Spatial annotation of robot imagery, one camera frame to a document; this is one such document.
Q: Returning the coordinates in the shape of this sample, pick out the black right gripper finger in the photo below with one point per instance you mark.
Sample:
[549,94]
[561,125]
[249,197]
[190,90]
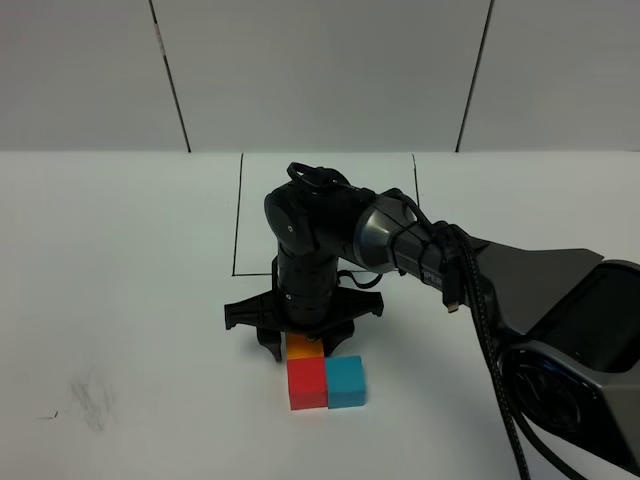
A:
[333,338]
[272,341]

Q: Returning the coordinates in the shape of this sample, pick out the orange cube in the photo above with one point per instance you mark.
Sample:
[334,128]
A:
[300,347]

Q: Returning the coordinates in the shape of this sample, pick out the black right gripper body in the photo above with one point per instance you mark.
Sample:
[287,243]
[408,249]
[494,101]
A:
[305,299]

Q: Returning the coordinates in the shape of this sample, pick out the blue cube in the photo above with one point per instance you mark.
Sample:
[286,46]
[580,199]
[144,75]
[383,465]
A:
[346,383]

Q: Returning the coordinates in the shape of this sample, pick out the red cube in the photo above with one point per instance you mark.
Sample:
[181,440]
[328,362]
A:
[307,385]

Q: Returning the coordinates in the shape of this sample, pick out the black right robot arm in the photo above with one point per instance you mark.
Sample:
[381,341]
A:
[558,329]

